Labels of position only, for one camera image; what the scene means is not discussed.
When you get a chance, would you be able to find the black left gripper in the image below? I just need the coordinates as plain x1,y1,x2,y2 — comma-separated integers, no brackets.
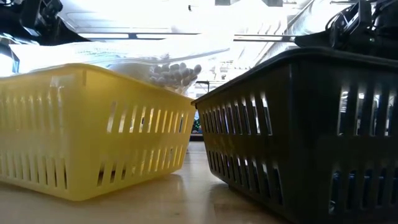
18,0,90,45

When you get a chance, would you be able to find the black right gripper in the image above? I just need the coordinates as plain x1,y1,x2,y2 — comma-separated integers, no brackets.
294,0,379,52

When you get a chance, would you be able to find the bag of white cotton pads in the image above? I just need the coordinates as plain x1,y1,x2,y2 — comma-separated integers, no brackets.
9,42,153,82

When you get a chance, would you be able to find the bag of cotton swabs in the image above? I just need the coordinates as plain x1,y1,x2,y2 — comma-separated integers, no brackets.
93,39,233,96

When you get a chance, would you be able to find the black plastic basket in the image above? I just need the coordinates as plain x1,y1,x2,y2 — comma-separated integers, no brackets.
191,47,398,224

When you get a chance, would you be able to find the yellow plastic basket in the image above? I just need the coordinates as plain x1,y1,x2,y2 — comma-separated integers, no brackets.
0,63,197,202

